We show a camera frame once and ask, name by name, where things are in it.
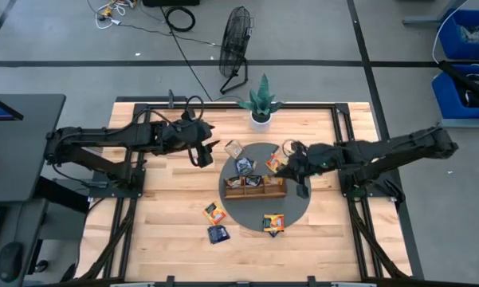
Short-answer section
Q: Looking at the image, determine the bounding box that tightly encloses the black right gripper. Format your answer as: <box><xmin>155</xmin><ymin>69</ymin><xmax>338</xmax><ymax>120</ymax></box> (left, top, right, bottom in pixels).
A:
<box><xmin>271</xmin><ymin>143</ymin><xmax>342</xmax><ymax>180</ymax></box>

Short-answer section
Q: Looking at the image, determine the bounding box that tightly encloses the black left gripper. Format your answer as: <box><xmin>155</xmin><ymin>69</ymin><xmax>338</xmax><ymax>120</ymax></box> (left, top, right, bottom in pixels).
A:
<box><xmin>161</xmin><ymin>118</ymin><xmax>221</xmax><ymax>155</ymax></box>

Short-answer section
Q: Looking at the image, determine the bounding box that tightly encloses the wooden tea organizer box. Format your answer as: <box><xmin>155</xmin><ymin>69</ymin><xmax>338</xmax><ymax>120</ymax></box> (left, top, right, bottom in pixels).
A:
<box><xmin>223</xmin><ymin>174</ymin><xmax>288</xmax><ymax>201</ymax></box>

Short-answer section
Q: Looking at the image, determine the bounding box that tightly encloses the round grey mat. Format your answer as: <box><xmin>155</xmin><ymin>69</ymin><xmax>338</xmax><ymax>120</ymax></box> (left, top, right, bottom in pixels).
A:
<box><xmin>218</xmin><ymin>142</ymin><xmax>312</xmax><ymax>233</ymax></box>

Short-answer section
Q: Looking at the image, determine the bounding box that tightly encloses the white plant pot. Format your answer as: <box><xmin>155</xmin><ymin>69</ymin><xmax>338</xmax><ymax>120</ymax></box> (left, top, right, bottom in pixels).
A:
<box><xmin>249</xmin><ymin>111</ymin><xmax>273</xmax><ymax>132</ymax></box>

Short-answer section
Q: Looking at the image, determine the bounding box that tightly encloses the green succulent plant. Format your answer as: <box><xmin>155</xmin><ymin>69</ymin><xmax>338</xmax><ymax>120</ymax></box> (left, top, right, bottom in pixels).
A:
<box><xmin>238</xmin><ymin>73</ymin><xmax>284</xmax><ymax>117</ymax></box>

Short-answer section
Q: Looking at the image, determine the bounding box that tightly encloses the black floor fan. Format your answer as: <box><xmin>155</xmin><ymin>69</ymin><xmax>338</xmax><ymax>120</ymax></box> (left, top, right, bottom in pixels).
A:
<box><xmin>218</xmin><ymin>6</ymin><xmax>255</xmax><ymax>96</ymax></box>

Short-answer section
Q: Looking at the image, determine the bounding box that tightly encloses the black box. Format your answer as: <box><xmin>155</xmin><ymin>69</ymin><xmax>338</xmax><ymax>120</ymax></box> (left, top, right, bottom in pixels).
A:
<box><xmin>142</xmin><ymin>0</ymin><xmax>201</xmax><ymax>7</ymax></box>

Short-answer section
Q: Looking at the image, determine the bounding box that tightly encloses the blue storage bin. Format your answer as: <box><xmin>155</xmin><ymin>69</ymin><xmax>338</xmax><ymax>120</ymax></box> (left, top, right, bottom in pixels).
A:
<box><xmin>431</xmin><ymin>63</ymin><xmax>479</xmax><ymax>120</ymax></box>
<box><xmin>438</xmin><ymin>8</ymin><xmax>479</xmax><ymax>61</ymax></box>

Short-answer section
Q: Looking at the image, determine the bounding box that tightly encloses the black desk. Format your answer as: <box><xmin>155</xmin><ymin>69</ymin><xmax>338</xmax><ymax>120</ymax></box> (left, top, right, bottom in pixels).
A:
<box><xmin>0</xmin><ymin>93</ymin><xmax>67</xmax><ymax>287</ymax></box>

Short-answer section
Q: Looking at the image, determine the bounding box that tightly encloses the grey table leg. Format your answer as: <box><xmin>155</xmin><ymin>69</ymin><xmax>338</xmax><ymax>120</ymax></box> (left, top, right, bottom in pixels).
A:
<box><xmin>402</xmin><ymin>0</ymin><xmax>469</xmax><ymax>27</ymax></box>

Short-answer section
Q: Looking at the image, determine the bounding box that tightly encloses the blue screen monitor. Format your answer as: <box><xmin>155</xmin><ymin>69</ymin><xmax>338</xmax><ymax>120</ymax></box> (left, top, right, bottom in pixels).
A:
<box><xmin>0</xmin><ymin>90</ymin><xmax>25</xmax><ymax>122</ymax></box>

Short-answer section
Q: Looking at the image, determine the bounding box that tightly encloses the black computer mouse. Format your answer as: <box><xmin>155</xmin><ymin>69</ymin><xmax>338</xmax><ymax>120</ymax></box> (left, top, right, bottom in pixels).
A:
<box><xmin>0</xmin><ymin>242</ymin><xmax>25</xmax><ymax>284</ymax></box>

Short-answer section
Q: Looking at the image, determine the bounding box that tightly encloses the black aluminium rig frame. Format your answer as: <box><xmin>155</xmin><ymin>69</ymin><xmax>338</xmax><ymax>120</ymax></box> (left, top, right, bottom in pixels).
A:
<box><xmin>74</xmin><ymin>95</ymin><xmax>426</xmax><ymax>287</ymax></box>

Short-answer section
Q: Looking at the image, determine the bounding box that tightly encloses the long black floor cable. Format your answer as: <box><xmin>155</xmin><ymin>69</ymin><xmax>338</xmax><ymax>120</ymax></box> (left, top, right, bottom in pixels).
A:
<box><xmin>159</xmin><ymin>7</ymin><xmax>214</xmax><ymax>103</ymax></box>

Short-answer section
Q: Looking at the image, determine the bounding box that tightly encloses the black coiled cable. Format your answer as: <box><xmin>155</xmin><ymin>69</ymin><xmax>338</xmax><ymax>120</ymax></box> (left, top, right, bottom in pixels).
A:
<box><xmin>163</xmin><ymin>6</ymin><xmax>197</xmax><ymax>33</ymax></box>

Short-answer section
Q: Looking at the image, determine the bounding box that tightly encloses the white cable bundle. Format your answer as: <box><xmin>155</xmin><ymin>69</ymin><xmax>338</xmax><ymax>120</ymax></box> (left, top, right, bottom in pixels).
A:
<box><xmin>94</xmin><ymin>0</ymin><xmax>137</xmax><ymax>30</ymax></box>

